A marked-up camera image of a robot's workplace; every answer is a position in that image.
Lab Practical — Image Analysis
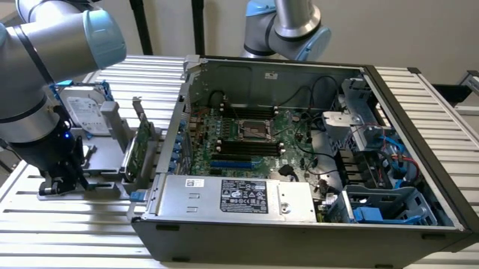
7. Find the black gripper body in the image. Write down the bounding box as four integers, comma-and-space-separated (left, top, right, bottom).
8, 128, 85, 180

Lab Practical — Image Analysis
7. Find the blue expansion slot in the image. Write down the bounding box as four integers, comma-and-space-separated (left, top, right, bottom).
209, 159, 253, 170

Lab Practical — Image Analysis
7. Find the black RAM slot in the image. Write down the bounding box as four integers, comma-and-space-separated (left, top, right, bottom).
224, 105, 277, 110
224, 112, 277, 117
216, 144, 284, 149
216, 147, 284, 153
224, 115, 277, 120
214, 151, 284, 157
217, 140, 284, 146
224, 109, 277, 114

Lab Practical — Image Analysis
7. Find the grey parts rack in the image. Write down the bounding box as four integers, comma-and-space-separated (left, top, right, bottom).
36, 100, 166, 201

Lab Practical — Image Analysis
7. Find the silver hard disk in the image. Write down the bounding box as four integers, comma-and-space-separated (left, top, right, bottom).
61, 86, 104, 137

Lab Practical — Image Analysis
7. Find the green graphics card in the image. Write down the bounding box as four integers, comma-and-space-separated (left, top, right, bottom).
118, 96, 156, 183

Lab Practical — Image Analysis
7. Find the blue disk caddy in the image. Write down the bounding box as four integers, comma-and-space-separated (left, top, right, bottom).
49, 79, 114, 138

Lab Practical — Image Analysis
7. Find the silver power supply unit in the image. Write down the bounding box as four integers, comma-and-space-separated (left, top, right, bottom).
146, 174, 320, 224

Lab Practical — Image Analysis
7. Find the CPU socket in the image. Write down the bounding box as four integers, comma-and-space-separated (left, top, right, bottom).
230, 118, 278, 141

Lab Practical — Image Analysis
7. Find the black open PC case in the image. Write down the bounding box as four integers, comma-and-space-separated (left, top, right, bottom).
125, 54, 479, 263

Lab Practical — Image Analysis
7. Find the green motherboard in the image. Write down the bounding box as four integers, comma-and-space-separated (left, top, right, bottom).
185, 107, 322, 183

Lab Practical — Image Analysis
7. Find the blue disk tray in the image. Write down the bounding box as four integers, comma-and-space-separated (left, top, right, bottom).
352, 206, 382, 224

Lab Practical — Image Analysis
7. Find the grey disk bay cage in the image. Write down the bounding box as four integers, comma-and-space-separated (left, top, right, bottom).
328, 184, 439, 225

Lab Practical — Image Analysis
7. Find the black power wire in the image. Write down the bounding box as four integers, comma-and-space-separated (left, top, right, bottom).
208, 90, 225, 108

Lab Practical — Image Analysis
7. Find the black stand post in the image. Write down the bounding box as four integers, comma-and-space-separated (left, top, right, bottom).
189, 0, 206, 55
128, 0, 154, 55

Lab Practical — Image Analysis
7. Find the black connector wire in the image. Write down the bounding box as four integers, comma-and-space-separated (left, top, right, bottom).
277, 164, 300, 183

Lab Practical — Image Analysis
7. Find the black looped wire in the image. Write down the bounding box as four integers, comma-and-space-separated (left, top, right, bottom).
308, 75, 340, 113

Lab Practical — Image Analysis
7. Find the metal drive bay bracket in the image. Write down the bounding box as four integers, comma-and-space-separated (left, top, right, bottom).
338, 77, 395, 152

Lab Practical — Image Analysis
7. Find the blue data wire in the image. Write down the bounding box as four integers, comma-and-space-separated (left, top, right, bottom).
376, 133, 407, 189

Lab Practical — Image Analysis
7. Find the red wire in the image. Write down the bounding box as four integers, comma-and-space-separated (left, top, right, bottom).
396, 156, 419, 180

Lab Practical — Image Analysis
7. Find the grey aluminium frame rail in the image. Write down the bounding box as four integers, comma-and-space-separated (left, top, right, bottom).
452, 69, 479, 116

